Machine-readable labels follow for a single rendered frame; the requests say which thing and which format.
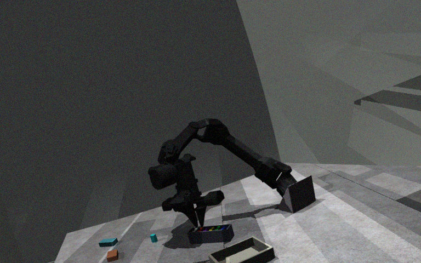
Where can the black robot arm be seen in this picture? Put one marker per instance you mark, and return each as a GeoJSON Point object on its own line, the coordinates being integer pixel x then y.
{"type": "Point", "coordinates": [172, 169]}

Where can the small teal block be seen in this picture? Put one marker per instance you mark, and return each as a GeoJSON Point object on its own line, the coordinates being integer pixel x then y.
{"type": "Point", "coordinates": [153, 238]}

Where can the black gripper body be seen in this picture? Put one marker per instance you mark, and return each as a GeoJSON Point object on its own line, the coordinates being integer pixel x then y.
{"type": "Point", "coordinates": [211, 198]}

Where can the orange-brown rectangular block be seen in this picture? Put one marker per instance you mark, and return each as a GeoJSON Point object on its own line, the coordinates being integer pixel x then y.
{"type": "Point", "coordinates": [112, 255]}

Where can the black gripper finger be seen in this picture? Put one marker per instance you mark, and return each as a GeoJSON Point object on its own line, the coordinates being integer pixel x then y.
{"type": "Point", "coordinates": [200, 213]}
{"type": "Point", "coordinates": [190, 213]}

